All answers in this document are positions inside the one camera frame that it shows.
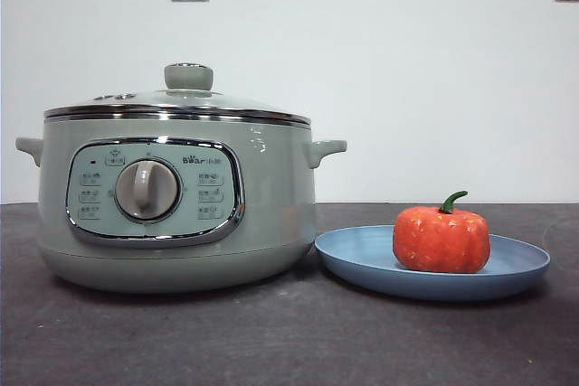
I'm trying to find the blue round plate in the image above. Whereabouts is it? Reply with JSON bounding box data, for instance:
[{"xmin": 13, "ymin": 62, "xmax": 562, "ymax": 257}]
[{"xmin": 314, "ymin": 225, "xmax": 552, "ymax": 302}]

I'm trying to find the orange toy pumpkin green stem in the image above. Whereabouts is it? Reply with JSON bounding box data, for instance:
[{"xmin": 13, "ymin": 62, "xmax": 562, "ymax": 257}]
[{"xmin": 392, "ymin": 190, "xmax": 492, "ymax": 274}]

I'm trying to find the glass lid with green knob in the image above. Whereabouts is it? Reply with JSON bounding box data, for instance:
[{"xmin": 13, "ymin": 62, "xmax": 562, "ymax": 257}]
[{"xmin": 43, "ymin": 61, "xmax": 312, "ymax": 125}]

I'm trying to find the pale green electric steamer pot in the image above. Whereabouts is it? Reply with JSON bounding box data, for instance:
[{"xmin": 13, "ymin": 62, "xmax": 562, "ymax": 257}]
[{"xmin": 14, "ymin": 114, "xmax": 348, "ymax": 295}]

